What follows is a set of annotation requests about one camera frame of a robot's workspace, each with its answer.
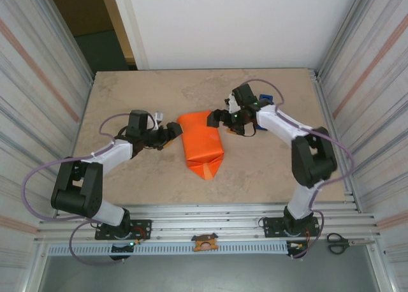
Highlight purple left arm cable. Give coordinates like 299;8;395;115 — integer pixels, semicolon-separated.
20;112;135;266

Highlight black controller board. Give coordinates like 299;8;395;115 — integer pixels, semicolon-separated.
286;240;309;260
109;240;143;261

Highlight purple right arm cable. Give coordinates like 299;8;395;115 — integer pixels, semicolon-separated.
244;78;355;261

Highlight orange wrapping paper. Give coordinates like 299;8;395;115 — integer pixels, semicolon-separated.
176;109;225;181

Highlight brown wooden door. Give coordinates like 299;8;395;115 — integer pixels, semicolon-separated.
46;0;114;38

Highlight small brown cartoon figure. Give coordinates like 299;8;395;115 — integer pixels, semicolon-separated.
191;233;219;252

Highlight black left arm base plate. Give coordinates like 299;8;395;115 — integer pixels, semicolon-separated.
94;219;152;241

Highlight beige door frame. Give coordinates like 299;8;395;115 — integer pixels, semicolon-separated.
98;0;138;71

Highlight grey slotted cable duct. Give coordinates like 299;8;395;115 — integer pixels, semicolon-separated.
46;242;289;256

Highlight blue tape dispenser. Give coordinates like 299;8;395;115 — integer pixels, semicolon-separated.
256;93;275;131

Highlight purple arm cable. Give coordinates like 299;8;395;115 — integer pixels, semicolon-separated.
20;112;135;266
244;78;355;261

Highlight black-handled scissors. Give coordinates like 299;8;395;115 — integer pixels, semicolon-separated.
326;233;377;255

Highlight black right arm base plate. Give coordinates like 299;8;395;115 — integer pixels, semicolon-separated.
263;217;320;238

